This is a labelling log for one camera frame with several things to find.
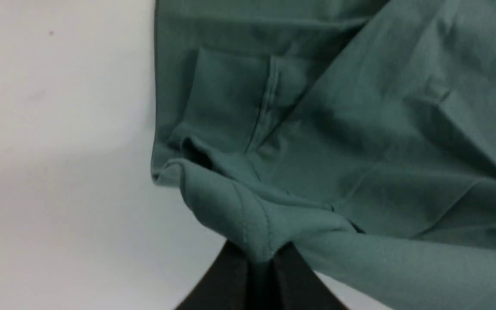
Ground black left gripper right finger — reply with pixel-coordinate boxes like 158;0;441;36
272;243;347;310

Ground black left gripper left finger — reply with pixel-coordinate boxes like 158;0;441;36
176;241;248;310

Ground green long-sleeve top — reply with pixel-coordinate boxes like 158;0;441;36
151;0;496;310

